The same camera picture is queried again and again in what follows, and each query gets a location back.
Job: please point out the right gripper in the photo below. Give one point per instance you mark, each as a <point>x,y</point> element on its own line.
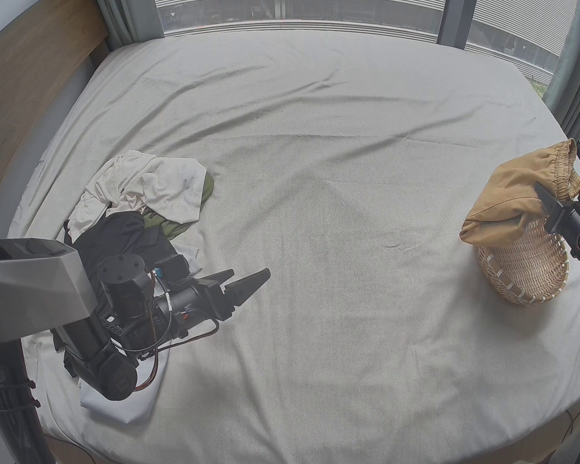
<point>565,219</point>

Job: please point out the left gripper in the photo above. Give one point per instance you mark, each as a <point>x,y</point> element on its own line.
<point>198,302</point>

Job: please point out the tan shorts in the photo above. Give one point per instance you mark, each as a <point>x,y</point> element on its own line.
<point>507,201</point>

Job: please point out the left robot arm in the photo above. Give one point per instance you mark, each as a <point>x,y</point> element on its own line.
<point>29,283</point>

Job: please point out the round woven basket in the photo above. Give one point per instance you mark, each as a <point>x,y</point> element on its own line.
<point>527,268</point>

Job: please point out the green garment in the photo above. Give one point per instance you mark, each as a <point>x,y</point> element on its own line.
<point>171,227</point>

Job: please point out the black garment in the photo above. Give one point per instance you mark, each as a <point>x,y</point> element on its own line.
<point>121,235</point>

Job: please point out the white garment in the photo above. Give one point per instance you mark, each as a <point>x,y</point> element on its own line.
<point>159,181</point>

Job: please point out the pale blue garment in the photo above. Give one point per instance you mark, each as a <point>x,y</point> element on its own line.
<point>121,404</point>

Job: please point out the bed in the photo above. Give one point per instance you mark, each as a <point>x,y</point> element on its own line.
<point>319,114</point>

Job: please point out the grey-green curtain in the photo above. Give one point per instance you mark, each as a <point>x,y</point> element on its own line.
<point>577,65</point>
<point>125,7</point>

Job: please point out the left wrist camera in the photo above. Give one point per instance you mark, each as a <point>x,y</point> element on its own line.
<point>171,268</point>

